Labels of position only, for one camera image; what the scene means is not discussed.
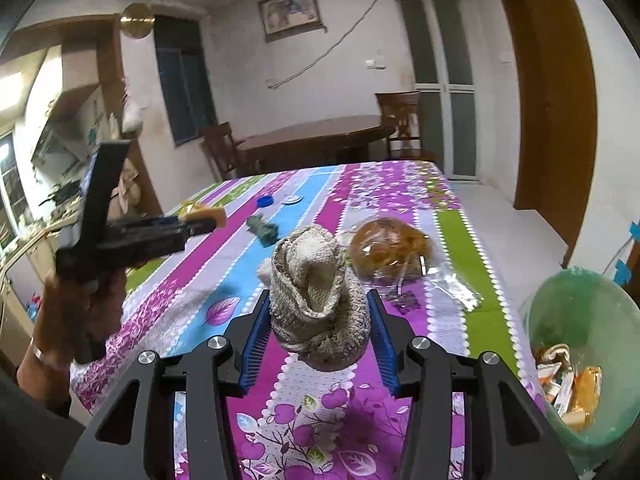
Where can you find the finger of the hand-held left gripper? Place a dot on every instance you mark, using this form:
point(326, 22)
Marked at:
point(185, 229)

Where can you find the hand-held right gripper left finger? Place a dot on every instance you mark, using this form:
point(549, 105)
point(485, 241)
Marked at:
point(257, 335)

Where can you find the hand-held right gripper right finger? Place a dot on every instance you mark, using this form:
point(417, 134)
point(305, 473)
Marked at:
point(385, 340)

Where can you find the tan block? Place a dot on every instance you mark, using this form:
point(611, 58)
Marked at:
point(210, 220)

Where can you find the beige knitted cloth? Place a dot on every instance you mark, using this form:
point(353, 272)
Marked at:
point(320, 310)

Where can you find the green trash bin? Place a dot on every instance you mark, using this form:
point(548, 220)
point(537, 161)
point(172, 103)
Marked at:
point(565, 305)

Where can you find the person's left forearm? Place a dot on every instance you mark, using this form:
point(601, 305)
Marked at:
point(40, 390)

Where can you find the person's left hand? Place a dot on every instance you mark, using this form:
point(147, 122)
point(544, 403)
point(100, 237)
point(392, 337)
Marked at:
point(60, 320)

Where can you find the beige sack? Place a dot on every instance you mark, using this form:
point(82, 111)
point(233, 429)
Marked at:
point(127, 190)

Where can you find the small clear packet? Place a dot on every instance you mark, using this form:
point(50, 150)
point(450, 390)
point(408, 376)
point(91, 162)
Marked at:
point(405, 300)

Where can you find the floral striped tablecloth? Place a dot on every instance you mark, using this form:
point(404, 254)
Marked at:
point(210, 270)

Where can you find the range hood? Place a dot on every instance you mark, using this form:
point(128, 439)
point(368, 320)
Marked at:
point(55, 147)

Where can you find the green crumpled wrapper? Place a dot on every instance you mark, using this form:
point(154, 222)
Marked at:
point(262, 230)

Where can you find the kitchen counter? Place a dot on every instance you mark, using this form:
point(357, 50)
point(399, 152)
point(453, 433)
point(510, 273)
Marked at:
point(30, 245)

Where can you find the blue bottle cap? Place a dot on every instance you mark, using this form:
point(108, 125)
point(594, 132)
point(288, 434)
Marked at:
point(265, 201)

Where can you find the wooden chair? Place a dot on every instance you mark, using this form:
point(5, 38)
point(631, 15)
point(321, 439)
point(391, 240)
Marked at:
point(405, 115)
point(220, 147)

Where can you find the white hanging bag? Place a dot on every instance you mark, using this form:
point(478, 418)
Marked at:
point(134, 115)

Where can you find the bread in clear bag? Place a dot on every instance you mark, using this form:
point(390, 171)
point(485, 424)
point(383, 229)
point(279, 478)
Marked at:
point(385, 247)

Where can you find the white round lid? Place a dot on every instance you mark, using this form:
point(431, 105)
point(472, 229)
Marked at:
point(292, 200)

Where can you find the dark window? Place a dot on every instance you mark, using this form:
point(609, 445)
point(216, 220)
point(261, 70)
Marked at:
point(187, 85)

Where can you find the wooden dining table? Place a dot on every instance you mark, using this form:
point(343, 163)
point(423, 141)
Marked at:
point(320, 132)

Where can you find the heap of discarded packets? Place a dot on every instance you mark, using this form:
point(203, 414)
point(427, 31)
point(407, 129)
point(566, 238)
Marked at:
point(585, 390)

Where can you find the glass double door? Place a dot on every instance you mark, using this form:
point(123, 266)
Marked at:
point(460, 125)

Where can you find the blue paper cutout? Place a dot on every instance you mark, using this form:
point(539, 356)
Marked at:
point(622, 272)
point(635, 230)

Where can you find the wooden door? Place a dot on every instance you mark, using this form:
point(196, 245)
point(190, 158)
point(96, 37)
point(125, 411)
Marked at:
point(550, 110)

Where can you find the wooden wall cabinet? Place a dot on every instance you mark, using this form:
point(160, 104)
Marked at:
point(80, 70)

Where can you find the gold wall clock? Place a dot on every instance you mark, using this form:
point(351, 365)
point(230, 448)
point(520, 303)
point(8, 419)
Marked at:
point(137, 20)

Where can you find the framed wall picture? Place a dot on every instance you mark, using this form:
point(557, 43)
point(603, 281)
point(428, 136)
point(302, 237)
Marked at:
point(290, 12)

